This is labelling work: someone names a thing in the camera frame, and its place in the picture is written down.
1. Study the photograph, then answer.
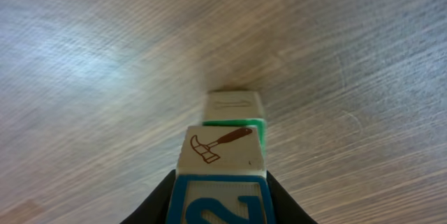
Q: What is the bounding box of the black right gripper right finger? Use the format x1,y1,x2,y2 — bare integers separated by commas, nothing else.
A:
266,171,317,224

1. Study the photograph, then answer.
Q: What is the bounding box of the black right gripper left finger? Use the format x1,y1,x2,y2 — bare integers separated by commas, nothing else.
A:
120,170,176,224

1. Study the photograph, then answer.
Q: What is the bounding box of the plain white picture block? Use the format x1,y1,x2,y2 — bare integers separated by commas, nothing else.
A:
166,126,276,224

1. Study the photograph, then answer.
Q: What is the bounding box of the green N letter block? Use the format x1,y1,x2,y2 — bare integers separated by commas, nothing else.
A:
202,90,267,155

